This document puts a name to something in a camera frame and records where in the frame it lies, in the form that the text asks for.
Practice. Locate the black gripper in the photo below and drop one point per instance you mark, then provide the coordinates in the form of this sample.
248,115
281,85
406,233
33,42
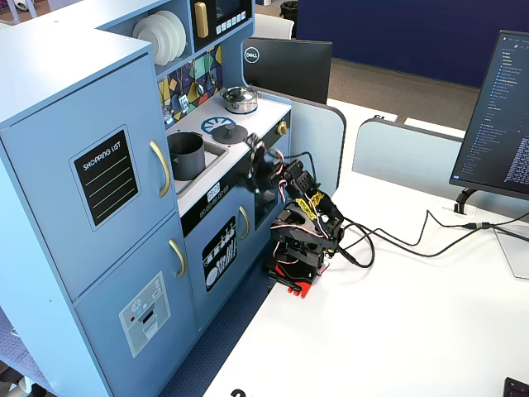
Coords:
259,156

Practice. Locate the dark gray pot lid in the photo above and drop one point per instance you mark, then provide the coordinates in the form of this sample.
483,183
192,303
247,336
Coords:
229,134

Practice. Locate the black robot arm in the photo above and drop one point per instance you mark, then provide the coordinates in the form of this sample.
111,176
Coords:
301,248

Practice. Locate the glass silver pot lid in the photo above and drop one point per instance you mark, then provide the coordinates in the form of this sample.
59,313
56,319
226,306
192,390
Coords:
237,93

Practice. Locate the gold stove knob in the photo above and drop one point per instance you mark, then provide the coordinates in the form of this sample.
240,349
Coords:
282,128

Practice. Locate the dark gray pot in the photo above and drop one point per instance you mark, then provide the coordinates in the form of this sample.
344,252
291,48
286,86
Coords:
188,161

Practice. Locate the light blue rounded desk divider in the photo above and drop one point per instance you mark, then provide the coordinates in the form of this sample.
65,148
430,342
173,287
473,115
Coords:
318,144

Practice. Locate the silver pot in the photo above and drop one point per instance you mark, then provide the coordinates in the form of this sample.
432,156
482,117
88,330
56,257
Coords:
241,106

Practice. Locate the silver slotted toy spatula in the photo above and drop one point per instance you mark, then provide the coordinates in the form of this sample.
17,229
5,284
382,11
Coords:
184,103

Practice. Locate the silver toy ladle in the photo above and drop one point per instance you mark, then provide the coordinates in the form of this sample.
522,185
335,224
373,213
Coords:
199,87

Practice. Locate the silver toy spoon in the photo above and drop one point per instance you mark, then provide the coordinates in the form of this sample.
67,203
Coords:
212,78

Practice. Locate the silver toy strainer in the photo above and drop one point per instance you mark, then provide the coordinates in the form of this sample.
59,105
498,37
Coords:
168,112

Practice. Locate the black Dell monitor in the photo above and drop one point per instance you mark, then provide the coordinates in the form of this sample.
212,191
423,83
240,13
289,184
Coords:
289,68

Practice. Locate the red table clamp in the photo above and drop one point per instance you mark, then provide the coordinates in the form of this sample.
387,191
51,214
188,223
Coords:
301,289

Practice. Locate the light blue wide desk divider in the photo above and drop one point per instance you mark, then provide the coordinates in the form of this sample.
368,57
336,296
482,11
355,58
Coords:
401,153

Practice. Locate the white chair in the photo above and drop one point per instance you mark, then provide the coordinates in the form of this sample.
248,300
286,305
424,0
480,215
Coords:
270,27

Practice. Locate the white plate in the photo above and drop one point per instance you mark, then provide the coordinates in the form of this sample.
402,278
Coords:
182,29
172,35
151,41

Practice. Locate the black trash bin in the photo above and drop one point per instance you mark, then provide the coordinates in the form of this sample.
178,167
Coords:
289,8

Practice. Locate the blue toy kitchen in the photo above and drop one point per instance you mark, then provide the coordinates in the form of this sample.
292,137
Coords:
62,103

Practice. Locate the dark blue partition panel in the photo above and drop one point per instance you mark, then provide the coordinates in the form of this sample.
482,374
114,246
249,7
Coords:
413,33

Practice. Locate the black round object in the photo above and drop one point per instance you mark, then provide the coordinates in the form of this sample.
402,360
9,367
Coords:
238,393

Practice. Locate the monitor with lit screen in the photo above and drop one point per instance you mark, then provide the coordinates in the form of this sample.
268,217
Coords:
496,116

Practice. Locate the black keyboard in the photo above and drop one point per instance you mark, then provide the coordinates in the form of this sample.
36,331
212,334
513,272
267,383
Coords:
517,388

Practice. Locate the small wrist camera board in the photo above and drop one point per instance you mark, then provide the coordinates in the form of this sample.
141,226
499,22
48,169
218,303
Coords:
253,139

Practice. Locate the silver monitor base plate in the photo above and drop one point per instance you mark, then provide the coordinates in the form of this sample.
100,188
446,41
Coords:
514,256

